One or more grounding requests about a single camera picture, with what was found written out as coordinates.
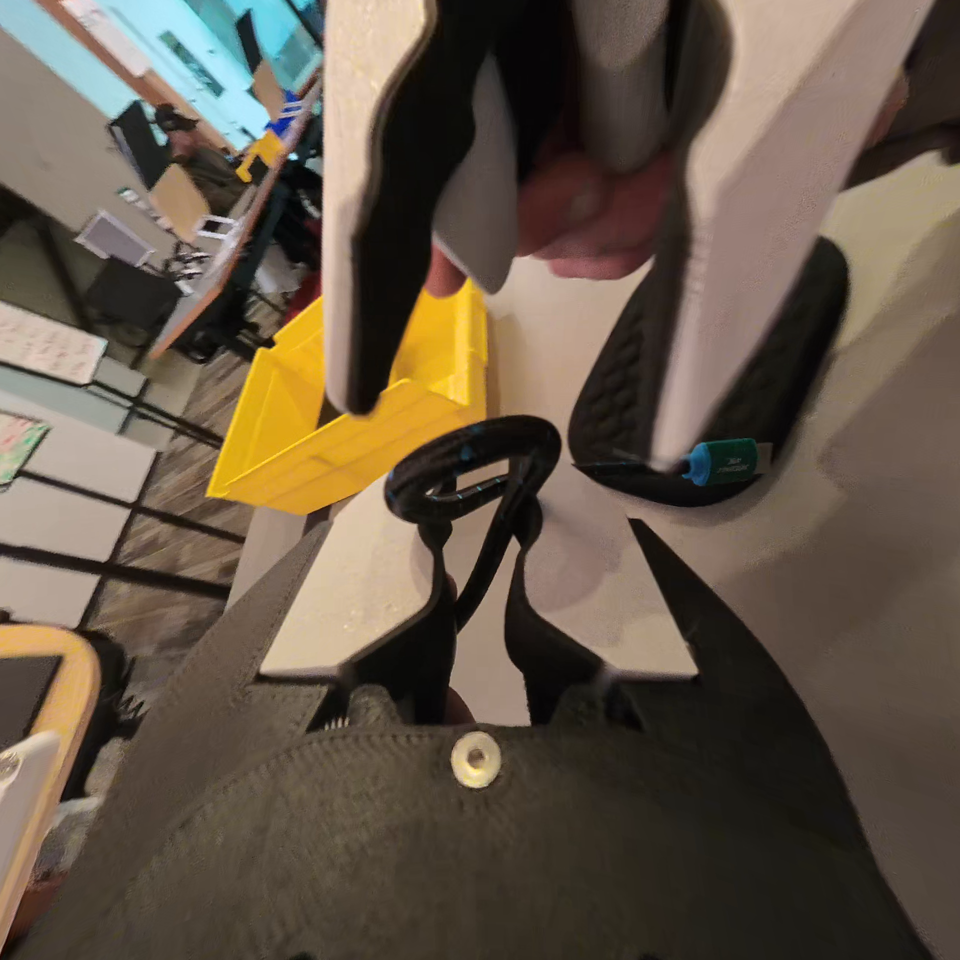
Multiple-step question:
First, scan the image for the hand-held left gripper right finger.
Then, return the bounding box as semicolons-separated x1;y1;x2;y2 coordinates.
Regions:
503;477;703;688

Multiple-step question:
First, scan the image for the person's right hand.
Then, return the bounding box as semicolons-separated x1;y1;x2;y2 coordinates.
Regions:
425;128;684;301

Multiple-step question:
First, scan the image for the wooden desk with black legs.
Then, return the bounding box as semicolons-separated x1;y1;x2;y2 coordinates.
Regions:
143;75;324;361

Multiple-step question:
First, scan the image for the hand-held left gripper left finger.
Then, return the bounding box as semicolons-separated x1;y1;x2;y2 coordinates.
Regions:
258;473;459;684

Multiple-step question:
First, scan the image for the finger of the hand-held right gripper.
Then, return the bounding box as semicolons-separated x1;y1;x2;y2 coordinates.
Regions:
570;0;939;469
323;0;579;418

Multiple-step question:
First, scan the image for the black braided hdmi cable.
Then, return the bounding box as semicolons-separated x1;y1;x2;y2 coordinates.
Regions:
386;416;564;631
578;435;777;493

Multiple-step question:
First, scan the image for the yellow plastic bin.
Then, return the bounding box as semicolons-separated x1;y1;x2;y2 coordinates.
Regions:
207;278;492;519

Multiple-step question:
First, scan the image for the black wood-edged board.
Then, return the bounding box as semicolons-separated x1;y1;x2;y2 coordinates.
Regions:
0;623;103;931

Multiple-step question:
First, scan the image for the whiteboard with green notes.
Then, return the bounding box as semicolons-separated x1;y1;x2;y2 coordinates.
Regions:
0;413;51;489

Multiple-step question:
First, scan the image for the whiteboard on stand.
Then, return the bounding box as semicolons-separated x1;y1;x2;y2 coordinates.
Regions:
0;300;109;388

